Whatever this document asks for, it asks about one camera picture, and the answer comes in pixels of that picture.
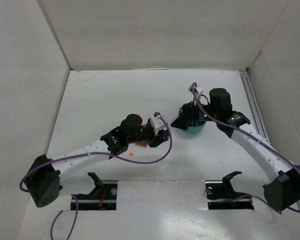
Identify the purple lego brick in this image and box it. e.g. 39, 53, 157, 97
163, 129, 170, 139

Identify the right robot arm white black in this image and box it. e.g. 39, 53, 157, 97
171, 84, 300, 213

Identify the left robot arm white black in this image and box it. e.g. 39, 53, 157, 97
19, 112, 172, 208

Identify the teal round divided container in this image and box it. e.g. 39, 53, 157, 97
182, 104, 206, 134

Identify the brown lego plate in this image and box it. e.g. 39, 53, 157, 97
135, 141, 148, 148

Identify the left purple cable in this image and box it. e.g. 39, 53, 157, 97
19, 113, 173, 240

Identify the purple cable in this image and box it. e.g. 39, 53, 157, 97
19, 113, 173, 240
191, 82, 300, 214

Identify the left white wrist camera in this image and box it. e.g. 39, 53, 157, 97
149, 112, 167, 135

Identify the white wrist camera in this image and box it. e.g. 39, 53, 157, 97
188, 82, 204, 98
149, 112, 167, 135

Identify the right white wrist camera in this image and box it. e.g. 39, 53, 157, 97
188, 82, 204, 98

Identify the aluminium rail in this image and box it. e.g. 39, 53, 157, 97
239, 70, 269, 142

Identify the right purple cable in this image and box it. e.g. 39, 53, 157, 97
191, 82, 300, 214

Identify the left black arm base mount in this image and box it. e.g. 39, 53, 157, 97
75, 172, 118, 211

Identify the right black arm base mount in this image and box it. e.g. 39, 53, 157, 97
204, 171, 254, 210

